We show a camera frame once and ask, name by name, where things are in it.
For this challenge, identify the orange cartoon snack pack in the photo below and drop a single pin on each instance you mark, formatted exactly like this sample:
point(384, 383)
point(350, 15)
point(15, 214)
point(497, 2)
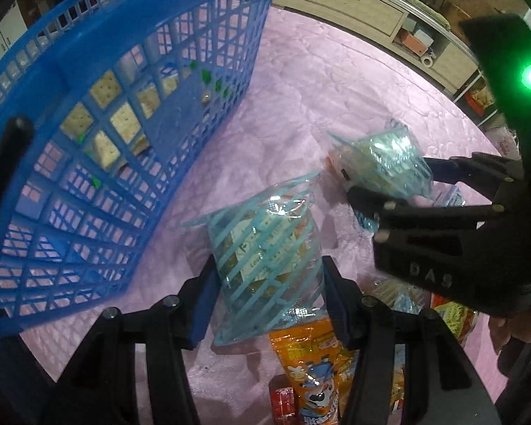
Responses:
point(319, 368)

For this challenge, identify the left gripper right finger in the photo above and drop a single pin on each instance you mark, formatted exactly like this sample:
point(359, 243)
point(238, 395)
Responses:
point(441, 384)

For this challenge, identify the blue plastic basket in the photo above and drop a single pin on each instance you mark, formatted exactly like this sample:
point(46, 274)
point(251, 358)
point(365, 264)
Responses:
point(71, 234)

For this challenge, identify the yellow noodle snack pack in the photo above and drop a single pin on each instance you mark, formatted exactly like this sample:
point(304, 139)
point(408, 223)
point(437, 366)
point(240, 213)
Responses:
point(459, 318)

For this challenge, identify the small red snack packet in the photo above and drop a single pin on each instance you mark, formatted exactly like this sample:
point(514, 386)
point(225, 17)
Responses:
point(283, 406)

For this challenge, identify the clear pack white crackers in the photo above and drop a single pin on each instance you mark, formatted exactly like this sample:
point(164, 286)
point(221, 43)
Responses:
point(79, 123)

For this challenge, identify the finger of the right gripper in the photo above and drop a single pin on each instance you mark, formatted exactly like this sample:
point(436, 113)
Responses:
point(397, 213)
point(482, 172)

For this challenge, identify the green-edged cracker pack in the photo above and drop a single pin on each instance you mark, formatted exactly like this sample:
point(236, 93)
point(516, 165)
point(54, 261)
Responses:
point(194, 81)

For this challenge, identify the blue striped cookie bag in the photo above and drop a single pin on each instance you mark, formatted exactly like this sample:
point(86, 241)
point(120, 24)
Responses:
point(269, 260)

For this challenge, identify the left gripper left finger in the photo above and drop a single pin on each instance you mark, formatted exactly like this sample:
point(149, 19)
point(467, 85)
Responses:
point(98, 385)

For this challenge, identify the pink quilted tablecloth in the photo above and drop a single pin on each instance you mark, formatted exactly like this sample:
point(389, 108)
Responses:
point(309, 78)

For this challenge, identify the cream tv cabinet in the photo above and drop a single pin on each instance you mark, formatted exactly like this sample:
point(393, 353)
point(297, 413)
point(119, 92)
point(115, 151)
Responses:
point(403, 30)

